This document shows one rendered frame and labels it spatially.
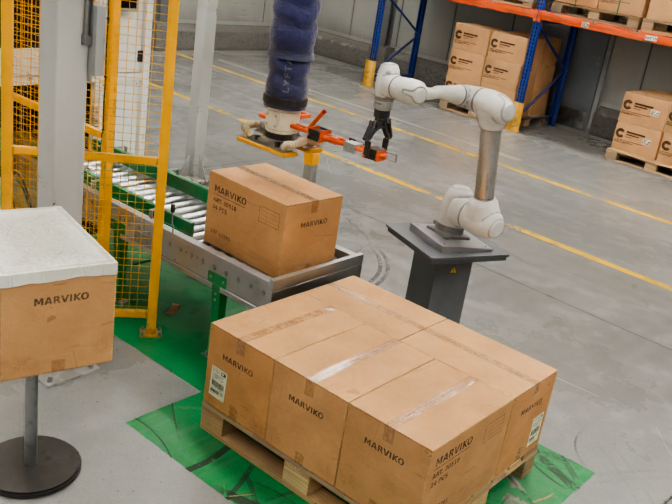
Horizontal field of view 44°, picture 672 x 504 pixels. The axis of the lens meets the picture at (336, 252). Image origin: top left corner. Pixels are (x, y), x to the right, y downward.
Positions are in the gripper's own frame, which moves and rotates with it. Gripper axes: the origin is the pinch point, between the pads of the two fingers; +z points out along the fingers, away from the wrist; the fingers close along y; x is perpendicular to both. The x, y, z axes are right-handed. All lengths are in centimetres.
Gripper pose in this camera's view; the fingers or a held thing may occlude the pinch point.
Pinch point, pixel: (375, 151)
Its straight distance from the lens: 395.2
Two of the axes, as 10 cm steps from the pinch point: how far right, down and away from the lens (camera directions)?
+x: 7.5, 3.4, -5.7
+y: -6.5, 1.9, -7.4
